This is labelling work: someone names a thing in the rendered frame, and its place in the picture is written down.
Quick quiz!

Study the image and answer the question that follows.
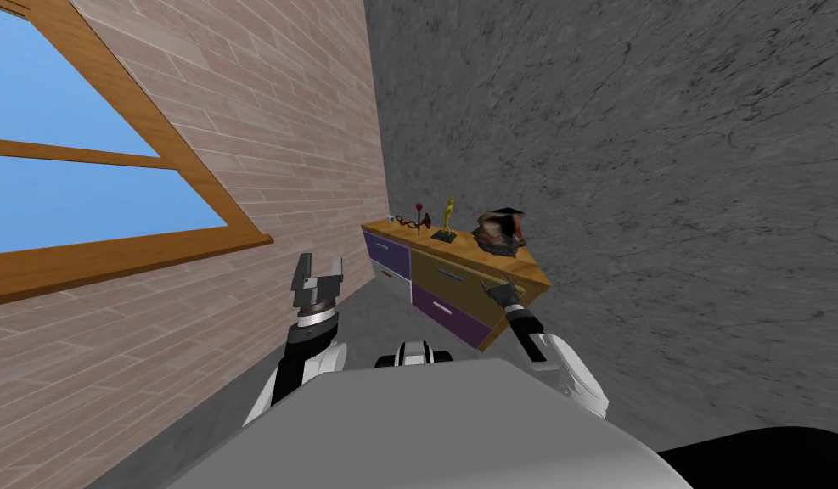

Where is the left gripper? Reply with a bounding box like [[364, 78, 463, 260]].
[[290, 253, 345, 317]]

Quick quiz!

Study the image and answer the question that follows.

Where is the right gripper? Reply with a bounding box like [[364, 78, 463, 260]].
[[481, 274, 525, 312]]

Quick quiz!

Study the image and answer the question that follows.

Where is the wooden drawer cabinet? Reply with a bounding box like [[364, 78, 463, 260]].
[[361, 216, 553, 353]]

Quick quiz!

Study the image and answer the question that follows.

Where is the ochre drawer front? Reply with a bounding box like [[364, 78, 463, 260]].
[[409, 247, 526, 328]]

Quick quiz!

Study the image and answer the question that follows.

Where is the long purple drawer front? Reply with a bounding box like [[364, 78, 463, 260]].
[[411, 283, 494, 351]]

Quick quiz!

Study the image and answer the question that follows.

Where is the brown black lumpy object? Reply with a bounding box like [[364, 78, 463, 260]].
[[470, 206, 529, 259]]

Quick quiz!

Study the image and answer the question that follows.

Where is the small purple drawer front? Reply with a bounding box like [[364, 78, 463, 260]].
[[363, 230, 413, 283]]

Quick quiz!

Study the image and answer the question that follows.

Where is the white drawer front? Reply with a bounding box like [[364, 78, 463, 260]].
[[371, 258, 413, 304]]

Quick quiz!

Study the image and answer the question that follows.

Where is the gold statuette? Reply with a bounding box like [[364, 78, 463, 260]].
[[430, 196, 459, 244]]

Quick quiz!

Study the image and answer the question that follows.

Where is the black ornament with red ball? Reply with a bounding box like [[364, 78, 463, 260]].
[[390, 201, 434, 239]]

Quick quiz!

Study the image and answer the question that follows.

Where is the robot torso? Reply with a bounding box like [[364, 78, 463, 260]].
[[162, 340, 695, 489]]

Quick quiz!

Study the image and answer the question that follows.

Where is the wooden framed window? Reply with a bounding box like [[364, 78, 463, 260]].
[[0, 0, 274, 308]]

